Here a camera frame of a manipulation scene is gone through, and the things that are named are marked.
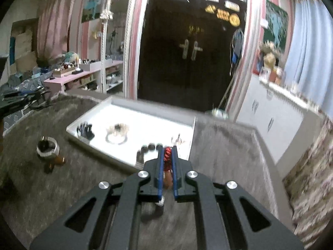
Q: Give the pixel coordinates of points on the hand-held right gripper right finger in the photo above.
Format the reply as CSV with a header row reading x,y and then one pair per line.
x,y
174,172

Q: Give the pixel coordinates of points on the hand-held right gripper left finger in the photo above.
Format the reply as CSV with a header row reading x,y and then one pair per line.
x,y
160,169

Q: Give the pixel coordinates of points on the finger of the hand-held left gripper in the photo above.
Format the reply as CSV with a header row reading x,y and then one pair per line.
x,y
15,102

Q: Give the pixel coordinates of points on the orange pendant with red knot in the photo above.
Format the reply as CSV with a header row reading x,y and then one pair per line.
x,y
168,157

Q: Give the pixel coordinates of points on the white tray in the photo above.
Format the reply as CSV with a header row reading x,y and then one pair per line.
x,y
145,125

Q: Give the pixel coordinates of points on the blue patterned cloth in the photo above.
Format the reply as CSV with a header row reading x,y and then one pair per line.
x,y
26,86

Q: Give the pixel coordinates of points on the cardboard box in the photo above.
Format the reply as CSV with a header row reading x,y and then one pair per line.
x,y
24,54

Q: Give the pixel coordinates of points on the dark round ornament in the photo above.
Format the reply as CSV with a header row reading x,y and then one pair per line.
x,y
43,145

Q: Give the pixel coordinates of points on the pink shelf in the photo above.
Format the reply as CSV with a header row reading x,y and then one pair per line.
x,y
78,76

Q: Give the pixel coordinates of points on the plush toy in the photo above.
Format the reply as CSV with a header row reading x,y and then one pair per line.
x,y
70,56

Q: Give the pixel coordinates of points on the small brown ornament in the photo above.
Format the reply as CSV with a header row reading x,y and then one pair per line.
x,y
58,160

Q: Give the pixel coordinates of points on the broom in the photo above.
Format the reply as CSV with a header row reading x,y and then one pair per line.
x,y
219,113

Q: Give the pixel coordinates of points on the white storage box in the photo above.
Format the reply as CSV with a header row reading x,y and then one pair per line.
x,y
89,66

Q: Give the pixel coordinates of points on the dark double door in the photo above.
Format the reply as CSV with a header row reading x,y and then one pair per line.
x,y
169,83

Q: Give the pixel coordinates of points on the pink curtain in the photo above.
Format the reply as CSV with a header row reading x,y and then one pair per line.
x,y
57,23

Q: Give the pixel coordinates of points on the white framed standing mirror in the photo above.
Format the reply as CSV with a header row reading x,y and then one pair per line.
x,y
114,65

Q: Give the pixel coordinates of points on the white cabinet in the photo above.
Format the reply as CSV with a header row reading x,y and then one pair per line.
x,y
273,109

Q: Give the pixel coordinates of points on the white flower decoration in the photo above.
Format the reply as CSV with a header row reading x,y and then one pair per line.
x,y
106,14

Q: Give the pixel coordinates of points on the hanging blue bag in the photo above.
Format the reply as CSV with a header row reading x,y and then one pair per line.
x,y
236,54

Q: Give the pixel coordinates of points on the white box with picture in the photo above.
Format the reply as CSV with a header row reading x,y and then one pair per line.
x,y
264,73

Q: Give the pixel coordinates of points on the floral cloth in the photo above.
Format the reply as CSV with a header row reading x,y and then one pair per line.
x,y
312,182

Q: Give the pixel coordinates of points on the beige hat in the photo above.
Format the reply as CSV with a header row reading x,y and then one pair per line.
x,y
269,60

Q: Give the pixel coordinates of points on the yellow round sticker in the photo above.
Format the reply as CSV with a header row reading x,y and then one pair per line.
x,y
234,19

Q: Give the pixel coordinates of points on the orange rectangular sticker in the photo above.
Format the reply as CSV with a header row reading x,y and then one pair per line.
x,y
222,14

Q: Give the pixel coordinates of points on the yellow triangle sticker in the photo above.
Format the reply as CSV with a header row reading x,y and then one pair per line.
x,y
210,8

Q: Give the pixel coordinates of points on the blue curtain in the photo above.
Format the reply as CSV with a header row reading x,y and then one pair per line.
x,y
309,44

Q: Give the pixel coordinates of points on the wall poster with figures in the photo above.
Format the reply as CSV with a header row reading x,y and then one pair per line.
x,y
93,4

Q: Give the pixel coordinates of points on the teal wall poster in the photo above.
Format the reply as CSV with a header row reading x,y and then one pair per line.
x,y
275,23

